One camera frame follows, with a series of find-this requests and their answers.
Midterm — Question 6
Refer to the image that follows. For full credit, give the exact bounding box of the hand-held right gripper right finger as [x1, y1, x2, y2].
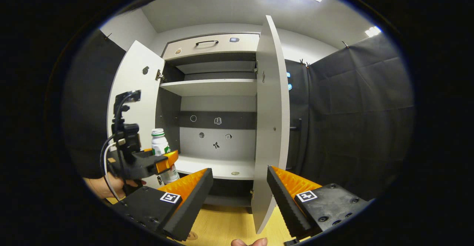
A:
[267, 166, 371, 240]

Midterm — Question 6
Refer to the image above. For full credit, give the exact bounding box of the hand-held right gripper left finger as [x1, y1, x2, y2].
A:
[111, 167, 214, 242]

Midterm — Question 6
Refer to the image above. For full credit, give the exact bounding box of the white bottle with green label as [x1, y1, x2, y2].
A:
[151, 128, 181, 185]

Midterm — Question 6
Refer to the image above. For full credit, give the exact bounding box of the grey cabinet door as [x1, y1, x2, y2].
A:
[107, 40, 165, 187]
[251, 15, 302, 235]

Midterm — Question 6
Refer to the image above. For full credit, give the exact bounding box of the grey cabinet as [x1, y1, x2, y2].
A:
[155, 32, 261, 207]

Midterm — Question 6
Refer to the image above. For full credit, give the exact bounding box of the grey cabinet shelf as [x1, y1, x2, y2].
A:
[159, 79, 258, 97]

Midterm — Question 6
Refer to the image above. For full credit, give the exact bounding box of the black backdrop cloth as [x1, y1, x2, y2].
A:
[61, 29, 414, 202]

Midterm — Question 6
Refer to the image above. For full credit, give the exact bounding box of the black cable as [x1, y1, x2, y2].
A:
[99, 134, 124, 204]

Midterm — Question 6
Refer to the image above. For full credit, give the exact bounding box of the white cable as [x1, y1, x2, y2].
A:
[103, 142, 121, 202]

